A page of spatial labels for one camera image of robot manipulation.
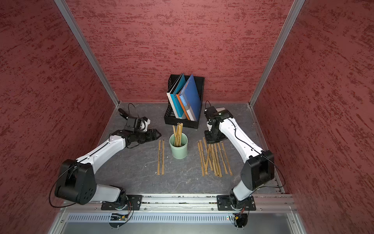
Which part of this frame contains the green metal cup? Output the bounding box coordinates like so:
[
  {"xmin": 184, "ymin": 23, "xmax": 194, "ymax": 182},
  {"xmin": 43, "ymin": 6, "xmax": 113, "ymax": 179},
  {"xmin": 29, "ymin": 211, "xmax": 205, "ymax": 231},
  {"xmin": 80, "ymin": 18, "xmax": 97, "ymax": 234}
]
[{"xmin": 169, "ymin": 133, "xmax": 189, "ymax": 160}]

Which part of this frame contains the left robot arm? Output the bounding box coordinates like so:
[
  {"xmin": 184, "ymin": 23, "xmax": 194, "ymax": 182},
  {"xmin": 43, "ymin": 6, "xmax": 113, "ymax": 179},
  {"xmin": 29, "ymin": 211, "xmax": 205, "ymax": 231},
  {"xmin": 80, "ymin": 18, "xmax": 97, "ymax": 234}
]
[{"xmin": 50, "ymin": 117, "xmax": 161, "ymax": 210}]

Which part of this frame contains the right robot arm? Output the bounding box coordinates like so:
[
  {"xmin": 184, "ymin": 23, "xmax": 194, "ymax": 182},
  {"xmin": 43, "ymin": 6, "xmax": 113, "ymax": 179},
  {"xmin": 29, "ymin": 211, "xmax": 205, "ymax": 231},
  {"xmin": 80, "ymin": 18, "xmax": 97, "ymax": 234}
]
[{"xmin": 204, "ymin": 106, "xmax": 275, "ymax": 210}]

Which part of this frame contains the straw bundle in cup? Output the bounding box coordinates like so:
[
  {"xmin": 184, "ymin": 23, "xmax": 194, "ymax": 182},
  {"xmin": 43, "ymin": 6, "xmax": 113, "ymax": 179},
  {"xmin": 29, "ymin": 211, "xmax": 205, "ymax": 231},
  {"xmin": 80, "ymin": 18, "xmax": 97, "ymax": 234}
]
[{"xmin": 173, "ymin": 123, "xmax": 183, "ymax": 147}]

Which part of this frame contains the black mesh file holder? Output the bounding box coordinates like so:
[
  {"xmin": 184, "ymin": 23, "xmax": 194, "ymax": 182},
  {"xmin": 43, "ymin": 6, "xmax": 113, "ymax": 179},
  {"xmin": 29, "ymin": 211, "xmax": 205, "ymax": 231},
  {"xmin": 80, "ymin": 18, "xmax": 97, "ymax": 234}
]
[{"xmin": 164, "ymin": 76, "xmax": 205, "ymax": 129}]

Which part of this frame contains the pink calculator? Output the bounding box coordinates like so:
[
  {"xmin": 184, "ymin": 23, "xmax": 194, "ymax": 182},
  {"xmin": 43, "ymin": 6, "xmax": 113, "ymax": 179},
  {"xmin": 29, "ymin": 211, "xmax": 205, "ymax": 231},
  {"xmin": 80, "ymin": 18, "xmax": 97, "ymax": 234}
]
[{"xmin": 216, "ymin": 107, "xmax": 225, "ymax": 112}]

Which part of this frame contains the black stapler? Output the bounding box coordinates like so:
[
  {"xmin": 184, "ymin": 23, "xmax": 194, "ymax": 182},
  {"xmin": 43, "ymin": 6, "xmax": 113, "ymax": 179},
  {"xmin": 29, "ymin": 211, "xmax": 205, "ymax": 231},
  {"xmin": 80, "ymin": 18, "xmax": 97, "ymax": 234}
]
[{"xmin": 118, "ymin": 108, "xmax": 129, "ymax": 120}]

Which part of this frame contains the orange book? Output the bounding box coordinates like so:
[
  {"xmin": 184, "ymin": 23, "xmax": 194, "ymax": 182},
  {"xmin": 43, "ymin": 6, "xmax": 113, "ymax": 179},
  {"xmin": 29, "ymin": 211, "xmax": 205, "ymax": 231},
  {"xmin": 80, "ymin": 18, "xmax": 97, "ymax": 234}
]
[{"xmin": 176, "ymin": 94, "xmax": 190, "ymax": 121}]

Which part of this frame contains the blue folder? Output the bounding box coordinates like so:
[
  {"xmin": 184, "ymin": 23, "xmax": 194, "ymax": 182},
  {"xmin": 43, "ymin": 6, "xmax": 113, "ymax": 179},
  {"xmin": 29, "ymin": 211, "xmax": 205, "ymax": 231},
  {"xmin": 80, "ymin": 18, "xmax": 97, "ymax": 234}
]
[{"xmin": 179, "ymin": 75, "xmax": 202, "ymax": 121}]

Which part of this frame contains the teal book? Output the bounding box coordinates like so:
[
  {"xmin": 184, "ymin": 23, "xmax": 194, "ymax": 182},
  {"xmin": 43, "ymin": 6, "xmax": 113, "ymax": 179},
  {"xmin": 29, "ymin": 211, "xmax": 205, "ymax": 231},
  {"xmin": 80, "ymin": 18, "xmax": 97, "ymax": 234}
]
[{"xmin": 170, "ymin": 73, "xmax": 186, "ymax": 119}]

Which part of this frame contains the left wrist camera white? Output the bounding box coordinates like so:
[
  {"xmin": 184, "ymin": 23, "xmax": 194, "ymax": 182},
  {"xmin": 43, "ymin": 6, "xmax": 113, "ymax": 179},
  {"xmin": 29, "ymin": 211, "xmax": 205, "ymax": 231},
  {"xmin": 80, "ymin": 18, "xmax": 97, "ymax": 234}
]
[{"xmin": 140, "ymin": 117, "xmax": 151, "ymax": 132}]

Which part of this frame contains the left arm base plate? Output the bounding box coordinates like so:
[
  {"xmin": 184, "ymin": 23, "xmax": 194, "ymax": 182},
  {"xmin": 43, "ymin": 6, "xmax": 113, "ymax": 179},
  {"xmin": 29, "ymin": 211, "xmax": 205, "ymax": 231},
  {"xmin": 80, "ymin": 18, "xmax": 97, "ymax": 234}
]
[{"xmin": 101, "ymin": 195, "xmax": 143, "ymax": 212}]

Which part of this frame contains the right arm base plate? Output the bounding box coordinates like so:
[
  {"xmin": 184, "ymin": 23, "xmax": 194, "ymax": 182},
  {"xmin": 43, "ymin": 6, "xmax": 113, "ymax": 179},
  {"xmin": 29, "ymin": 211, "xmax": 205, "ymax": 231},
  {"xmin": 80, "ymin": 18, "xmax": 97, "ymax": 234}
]
[{"xmin": 216, "ymin": 195, "xmax": 256, "ymax": 211}]

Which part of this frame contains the aluminium front rail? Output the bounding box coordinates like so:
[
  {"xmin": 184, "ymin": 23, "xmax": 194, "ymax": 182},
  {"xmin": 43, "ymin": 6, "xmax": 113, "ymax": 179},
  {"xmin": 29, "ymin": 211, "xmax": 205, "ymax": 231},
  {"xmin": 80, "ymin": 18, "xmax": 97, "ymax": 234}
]
[{"xmin": 61, "ymin": 192, "xmax": 299, "ymax": 214}]

